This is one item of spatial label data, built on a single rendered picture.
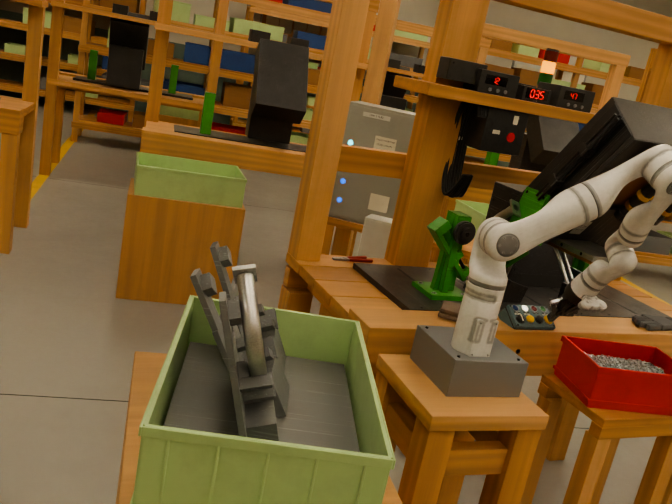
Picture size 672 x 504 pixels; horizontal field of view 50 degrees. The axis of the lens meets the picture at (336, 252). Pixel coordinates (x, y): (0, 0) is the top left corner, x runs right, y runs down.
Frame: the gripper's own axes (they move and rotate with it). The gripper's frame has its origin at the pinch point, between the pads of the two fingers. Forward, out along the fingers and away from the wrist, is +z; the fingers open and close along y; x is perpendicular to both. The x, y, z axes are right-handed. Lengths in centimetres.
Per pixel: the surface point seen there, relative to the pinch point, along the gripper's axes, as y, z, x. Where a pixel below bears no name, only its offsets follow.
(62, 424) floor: 126, 138, -32
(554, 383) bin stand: 6.0, 4.2, 20.2
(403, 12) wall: -422, 433, -878
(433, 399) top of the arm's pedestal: 57, -9, 31
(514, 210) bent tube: -0.1, -2.9, -38.8
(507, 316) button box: 12.8, 4.7, -2.3
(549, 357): -2.6, 10.6, 8.3
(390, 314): 50, 9, -4
